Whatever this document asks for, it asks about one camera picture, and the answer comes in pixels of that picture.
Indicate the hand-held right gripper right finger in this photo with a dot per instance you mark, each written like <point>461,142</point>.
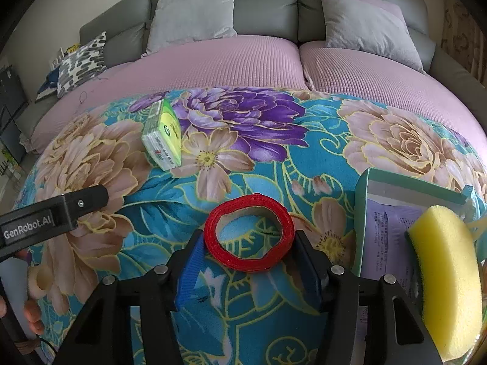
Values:
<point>310,273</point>

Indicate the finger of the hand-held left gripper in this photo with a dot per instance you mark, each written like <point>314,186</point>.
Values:
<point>87,203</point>

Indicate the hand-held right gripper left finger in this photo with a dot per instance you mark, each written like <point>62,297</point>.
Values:
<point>190,270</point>

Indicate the teal shallow cardboard box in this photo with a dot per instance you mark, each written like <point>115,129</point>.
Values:
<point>361,228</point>

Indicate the green tissue pack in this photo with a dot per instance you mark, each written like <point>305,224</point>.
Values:
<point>163,140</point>

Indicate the yellow sponge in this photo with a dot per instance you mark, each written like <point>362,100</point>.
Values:
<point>445,273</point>

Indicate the person's left hand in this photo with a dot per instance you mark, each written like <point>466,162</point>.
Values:
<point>34,317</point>

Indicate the printed paper sheet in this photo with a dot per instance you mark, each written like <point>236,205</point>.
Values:
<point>388,235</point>

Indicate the blue white cushion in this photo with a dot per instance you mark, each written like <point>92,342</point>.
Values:
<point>47,87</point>

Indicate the black white patterned pillow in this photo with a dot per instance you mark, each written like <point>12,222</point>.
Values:
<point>81,64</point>

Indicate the yellow packet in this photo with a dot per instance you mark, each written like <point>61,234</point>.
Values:
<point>73,47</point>

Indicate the pink sofa seat cushion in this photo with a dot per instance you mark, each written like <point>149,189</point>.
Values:
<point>190,68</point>
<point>361,76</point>

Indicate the plain grey pillow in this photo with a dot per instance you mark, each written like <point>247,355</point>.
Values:
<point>190,15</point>

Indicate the grey and purple pillow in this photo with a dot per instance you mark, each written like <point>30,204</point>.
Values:
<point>365,26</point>

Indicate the grey sofa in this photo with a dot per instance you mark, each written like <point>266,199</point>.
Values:
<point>266,0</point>

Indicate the beige patterned curtain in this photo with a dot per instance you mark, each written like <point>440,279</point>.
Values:
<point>464,34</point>

